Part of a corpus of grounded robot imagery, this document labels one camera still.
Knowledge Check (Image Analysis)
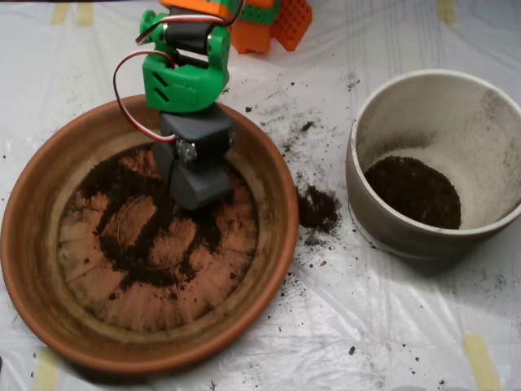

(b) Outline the dark soil in pot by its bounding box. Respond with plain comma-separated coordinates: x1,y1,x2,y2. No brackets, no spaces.
364,154,462,230

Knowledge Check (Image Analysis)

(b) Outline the white ceramic pot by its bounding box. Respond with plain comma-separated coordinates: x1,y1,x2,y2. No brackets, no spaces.
345,68,521,261

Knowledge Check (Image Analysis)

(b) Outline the clear white plastic sheet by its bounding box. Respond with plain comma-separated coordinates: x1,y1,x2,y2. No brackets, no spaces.
0,0,521,391

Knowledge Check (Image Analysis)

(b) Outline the red white servo cable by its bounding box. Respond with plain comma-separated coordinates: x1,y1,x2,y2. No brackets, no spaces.
112,14,229,143

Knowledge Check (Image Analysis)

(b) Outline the dark soil pile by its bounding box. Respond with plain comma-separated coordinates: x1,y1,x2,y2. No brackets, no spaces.
77,156,235,288

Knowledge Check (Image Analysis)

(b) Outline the spilled dark soil heap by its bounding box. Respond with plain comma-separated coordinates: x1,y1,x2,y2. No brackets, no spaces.
296,185,342,235

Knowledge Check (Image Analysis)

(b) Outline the terracotta plant saucer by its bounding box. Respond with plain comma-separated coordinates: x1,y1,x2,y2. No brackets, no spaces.
0,92,301,376

